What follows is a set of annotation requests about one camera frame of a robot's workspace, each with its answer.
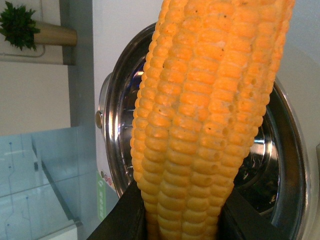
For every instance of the yellow corn cob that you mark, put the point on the yellow corn cob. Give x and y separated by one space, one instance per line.
206 82

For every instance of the white electric cooking pot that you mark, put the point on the white electric cooking pot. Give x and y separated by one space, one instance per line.
278 159

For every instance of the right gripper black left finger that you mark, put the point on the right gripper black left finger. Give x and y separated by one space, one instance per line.
126 221

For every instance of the gold plant pot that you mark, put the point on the gold plant pot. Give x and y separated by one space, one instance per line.
55 35

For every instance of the green potted plant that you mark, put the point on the green potted plant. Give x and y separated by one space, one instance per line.
18 26

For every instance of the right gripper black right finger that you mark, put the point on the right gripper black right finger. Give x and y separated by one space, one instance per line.
250 215

